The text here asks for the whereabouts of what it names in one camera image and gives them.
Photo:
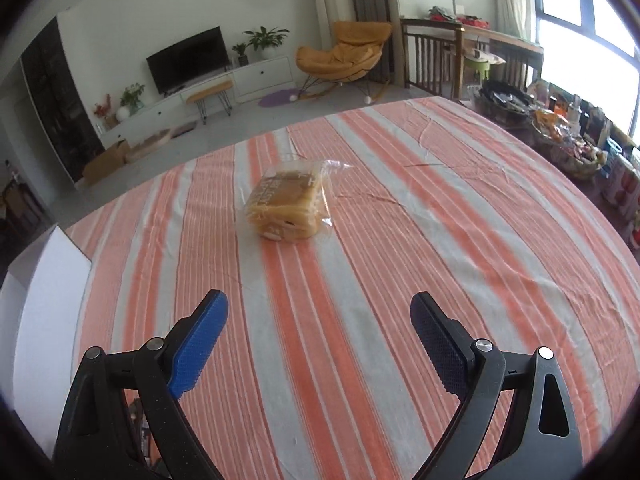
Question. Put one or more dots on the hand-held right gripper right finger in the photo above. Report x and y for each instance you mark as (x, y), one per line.
(442, 347)

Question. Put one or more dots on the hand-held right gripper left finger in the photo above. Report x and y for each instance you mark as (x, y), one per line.
(197, 350)

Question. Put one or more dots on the white cardboard box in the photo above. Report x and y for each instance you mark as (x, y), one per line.
(45, 320)

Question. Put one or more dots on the bagged toast bread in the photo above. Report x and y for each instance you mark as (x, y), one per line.
(290, 202)

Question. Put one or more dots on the wicker basket of snacks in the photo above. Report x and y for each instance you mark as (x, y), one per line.
(565, 145)

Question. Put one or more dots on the orange striped tablecloth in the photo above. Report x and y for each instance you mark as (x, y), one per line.
(400, 235)

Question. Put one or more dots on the brown cardboard box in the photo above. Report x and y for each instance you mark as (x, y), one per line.
(106, 162)

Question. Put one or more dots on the red and white can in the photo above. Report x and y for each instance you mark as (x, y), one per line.
(617, 185)

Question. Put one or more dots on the white round vase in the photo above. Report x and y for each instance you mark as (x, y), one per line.
(122, 114)

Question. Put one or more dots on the black basket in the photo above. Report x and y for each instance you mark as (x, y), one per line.
(505, 100)

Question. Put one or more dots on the red flower arrangement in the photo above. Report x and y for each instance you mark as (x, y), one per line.
(103, 109)

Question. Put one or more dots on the wooden-top stool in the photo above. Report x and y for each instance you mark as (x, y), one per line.
(210, 91)

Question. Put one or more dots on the leafy green plant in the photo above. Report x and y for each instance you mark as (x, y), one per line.
(132, 97)

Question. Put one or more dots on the purple floor mat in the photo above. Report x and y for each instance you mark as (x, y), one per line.
(275, 98)

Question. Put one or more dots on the white TV cabinet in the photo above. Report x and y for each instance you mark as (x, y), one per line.
(260, 77)

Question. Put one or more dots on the dark display cabinet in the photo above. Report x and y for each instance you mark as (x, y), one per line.
(60, 105)

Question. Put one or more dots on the green plastic stool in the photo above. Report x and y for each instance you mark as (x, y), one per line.
(475, 66)

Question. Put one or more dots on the black television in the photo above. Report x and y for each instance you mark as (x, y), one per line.
(187, 60)

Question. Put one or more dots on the wooden slatted chair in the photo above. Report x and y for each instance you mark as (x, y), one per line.
(430, 57)

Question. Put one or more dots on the small potted plant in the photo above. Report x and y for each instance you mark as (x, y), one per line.
(240, 55)

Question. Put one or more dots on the yellow rocking chair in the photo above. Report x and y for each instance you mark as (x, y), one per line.
(345, 57)

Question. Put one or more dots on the large potted plant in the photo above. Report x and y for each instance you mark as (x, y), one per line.
(267, 40)

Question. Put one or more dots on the grey curtain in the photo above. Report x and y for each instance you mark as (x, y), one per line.
(372, 15)

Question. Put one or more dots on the dark-framed window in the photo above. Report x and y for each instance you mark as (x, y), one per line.
(590, 35)

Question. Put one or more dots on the white standing air conditioner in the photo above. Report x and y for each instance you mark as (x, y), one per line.
(327, 15)

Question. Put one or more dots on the white curtain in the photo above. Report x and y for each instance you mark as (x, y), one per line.
(510, 0)

